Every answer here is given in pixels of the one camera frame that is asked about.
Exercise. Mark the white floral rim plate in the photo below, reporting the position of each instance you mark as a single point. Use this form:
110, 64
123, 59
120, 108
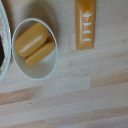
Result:
4, 31

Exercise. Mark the orange bread roll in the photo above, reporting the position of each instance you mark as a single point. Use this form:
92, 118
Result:
30, 39
41, 55

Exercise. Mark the white bowl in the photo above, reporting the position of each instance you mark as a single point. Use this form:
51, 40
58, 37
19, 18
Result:
40, 70

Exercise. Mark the long orange bread white stripes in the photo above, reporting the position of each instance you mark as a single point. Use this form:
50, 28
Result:
81, 30

